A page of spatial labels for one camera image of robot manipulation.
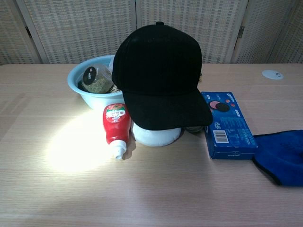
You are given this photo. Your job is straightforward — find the black baseball cap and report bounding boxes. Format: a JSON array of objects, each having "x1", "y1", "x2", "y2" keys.
[{"x1": 111, "y1": 21, "x2": 214, "y2": 131}]

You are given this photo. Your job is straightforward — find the white foam mannequin head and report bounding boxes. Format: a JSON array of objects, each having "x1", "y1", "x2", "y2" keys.
[{"x1": 131, "y1": 122, "x2": 182, "y2": 147}]

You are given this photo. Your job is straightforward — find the red ketchup squeeze bottle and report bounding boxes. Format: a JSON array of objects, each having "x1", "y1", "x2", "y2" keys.
[{"x1": 102, "y1": 103, "x2": 132, "y2": 160}]

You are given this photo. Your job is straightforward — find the blue soda can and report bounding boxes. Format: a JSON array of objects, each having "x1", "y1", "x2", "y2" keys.
[{"x1": 186, "y1": 125, "x2": 205, "y2": 134}]

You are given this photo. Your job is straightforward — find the light blue plastic bowl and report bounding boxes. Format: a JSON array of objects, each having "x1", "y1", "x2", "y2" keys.
[{"x1": 67, "y1": 54, "x2": 126, "y2": 111}]

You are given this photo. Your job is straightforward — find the clear jar with black lid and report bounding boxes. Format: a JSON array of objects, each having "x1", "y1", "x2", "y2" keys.
[{"x1": 81, "y1": 65, "x2": 113, "y2": 93}]

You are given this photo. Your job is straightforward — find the blue Oreo cookie box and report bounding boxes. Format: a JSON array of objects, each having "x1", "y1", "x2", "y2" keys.
[{"x1": 200, "y1": 91, "x2": 258, "y2": 160}]

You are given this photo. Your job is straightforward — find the woven folding screen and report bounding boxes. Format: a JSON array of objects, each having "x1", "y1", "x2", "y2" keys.
[{"x1": 0, "y1": 0, "x2": 303, "y2": 66}]

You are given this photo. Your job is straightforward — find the blue cloth with black trim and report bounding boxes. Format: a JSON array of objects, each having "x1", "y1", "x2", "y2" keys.
[{"x1": 252, "y1": 129, "x2": 303, "y2": 187}]

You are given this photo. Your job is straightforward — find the white round cable grommet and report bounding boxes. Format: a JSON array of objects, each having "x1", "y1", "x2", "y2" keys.
[{"x1": 262, "y1": 70, "x2": 284, "y2": 80}]

